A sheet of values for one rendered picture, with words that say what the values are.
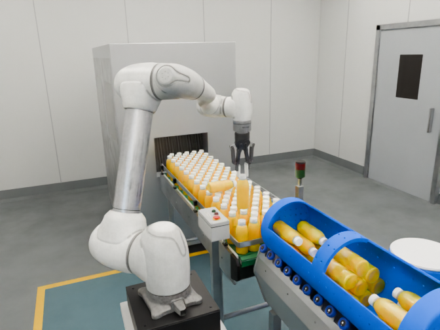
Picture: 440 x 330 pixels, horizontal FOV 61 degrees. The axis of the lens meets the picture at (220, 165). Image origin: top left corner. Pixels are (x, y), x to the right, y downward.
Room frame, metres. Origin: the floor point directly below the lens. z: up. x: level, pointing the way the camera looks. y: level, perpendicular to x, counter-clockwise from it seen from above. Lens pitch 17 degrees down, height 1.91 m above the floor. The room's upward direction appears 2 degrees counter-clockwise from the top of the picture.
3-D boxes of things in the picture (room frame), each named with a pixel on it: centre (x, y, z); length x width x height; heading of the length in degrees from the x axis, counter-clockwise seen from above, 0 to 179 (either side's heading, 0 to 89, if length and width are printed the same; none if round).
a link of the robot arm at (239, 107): (1.85, -0.10, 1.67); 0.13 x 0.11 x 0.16; 62
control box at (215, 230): (1.81, 0.04, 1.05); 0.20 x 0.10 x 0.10; 22
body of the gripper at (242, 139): (1.84, -0.11, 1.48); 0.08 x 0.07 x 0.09; 112
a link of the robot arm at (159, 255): (1.16, 0.20, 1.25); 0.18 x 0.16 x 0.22; 63
